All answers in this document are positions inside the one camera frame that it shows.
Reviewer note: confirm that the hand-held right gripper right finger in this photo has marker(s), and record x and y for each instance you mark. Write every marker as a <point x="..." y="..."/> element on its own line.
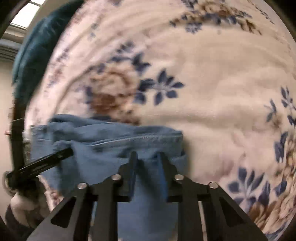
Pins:
<point x="164" y="183"/>

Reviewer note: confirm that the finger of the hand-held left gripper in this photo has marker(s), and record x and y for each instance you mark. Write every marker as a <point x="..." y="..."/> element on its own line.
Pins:
<point x="44" y="163"/>
<point x="18" y="143"/>

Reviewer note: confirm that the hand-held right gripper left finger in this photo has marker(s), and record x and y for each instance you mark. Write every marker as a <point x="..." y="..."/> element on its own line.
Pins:
<point x="132" y="180"/>

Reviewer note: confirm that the blue denim pants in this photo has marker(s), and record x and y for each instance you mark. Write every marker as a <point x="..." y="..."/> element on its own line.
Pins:
<point x="104" y="143"/>

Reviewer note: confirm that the person's left hand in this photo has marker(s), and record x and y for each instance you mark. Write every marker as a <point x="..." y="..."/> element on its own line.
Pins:
<point x="26" y="207"/>

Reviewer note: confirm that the teal folded quilt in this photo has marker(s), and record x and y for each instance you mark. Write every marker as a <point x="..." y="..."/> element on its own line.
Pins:
<point x="34" y="51"/>

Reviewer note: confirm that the floral bed blanket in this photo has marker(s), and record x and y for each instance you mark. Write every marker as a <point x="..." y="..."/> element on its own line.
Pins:
<point x="208" y="92"/>

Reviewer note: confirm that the white framed window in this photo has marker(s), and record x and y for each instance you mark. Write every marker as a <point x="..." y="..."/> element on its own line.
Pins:
<point x="25" y="16"/>

